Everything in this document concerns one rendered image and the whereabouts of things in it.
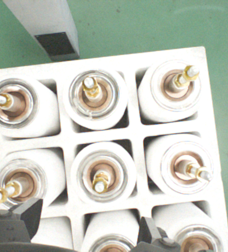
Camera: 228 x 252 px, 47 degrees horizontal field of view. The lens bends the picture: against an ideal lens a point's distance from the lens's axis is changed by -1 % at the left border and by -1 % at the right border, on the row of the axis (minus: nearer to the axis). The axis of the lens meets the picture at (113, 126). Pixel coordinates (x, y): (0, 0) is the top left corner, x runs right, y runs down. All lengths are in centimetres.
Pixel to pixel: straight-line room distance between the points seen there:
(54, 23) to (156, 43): 29
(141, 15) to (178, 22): 9
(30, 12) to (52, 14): 3
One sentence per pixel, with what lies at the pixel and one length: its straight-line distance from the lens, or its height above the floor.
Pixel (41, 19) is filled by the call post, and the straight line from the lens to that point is 47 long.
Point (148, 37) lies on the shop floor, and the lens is 68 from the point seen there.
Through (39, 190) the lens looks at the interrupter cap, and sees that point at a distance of 39.
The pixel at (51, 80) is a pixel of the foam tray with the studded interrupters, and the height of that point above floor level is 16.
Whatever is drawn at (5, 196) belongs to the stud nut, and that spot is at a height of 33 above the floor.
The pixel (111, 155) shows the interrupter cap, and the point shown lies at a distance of 37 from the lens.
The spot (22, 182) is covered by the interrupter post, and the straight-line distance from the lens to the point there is 38.
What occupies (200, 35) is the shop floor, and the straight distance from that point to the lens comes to 70.
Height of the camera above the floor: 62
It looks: 87 degrees down
